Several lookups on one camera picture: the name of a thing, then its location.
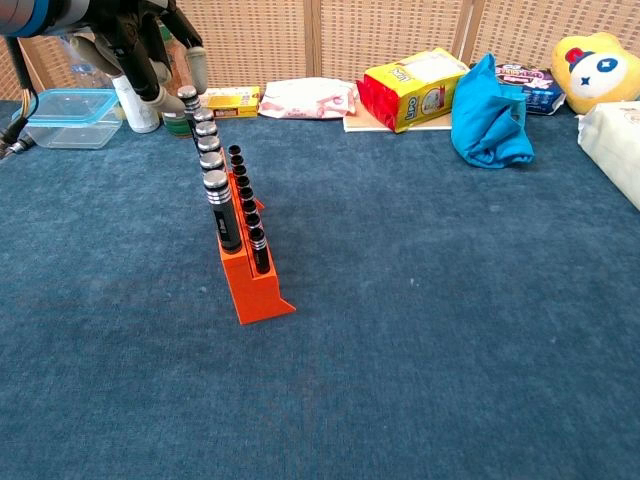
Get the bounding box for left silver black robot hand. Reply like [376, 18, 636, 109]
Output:
[69, 0, 207, 114]

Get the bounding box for black screwdriver with gold shaft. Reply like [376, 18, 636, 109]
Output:
[177, 84, 205, 151]

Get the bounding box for orange tool rack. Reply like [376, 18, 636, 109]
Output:
[217, 158, 297, 326]

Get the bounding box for clear water bottle white cap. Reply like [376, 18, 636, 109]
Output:
[54, 37, 114, 91]

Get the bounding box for white bottle blue cap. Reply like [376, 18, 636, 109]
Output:
[112, 74, 161, 134]

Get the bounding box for green label tea bottle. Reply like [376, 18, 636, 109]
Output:
[157, 19, 200, 139]

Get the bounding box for clear container blue rim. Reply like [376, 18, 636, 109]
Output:
[10, 88, 124, 150]

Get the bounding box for wicker folding screen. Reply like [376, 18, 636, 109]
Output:
[0, 0, 640, 101]

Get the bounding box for small yellow carton box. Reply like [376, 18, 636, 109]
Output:
[199, 86, 262, 119]

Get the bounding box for thin metal awl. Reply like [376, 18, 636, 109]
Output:
[0, 135, 34, 162]

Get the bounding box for pink white wipes pack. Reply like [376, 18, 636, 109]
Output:
[258, 77, 360, 121]

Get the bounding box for yellow red snack bag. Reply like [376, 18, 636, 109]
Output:
[355, 47, 470, 134]

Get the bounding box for crumpled blue cloth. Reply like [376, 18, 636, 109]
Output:
[450, 52, 536, 170]

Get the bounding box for purple snack packet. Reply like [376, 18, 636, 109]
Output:
[493, 62, 567, 117]

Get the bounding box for blue carpet table cover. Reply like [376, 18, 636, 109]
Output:
[0, 99, 640, 480]

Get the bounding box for yellow plush toy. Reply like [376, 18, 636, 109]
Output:
[550, 31, 640, 114]

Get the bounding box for long white tissue pack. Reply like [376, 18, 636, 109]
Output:
[577, 101, 640, 211]

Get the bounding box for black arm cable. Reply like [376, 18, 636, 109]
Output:
[0, 35, 40, 151]

